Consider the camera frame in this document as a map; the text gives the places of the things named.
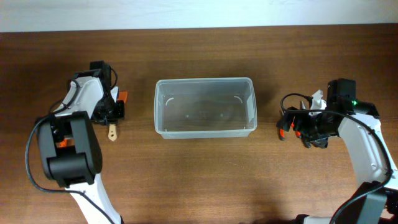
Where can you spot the orange scraper with wooden handle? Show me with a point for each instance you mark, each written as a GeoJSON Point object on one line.
{"type": "Point", "coordinates": [112, 133]}

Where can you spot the orange handled pliers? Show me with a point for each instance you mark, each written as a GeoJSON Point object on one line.
{"type": "Point", "coordinates": [281, 133]}

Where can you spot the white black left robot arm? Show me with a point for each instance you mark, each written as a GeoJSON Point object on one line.
{"type": "Point", "coordinates": [69, 149]}

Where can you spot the clear plastic container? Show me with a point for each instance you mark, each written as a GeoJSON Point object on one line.
{"type": "Point", "coordinates": [195, 108]}

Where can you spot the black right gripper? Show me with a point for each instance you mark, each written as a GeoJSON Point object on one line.
{"type": "Point", "coordinates": [319, 140]}

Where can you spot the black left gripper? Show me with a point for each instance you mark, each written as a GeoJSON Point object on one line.
{"type": "Point", "coordinates": [114, 119]}

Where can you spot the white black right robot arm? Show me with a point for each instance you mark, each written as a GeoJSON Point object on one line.
{"type": "Point", "coordinates": [341, 114]}

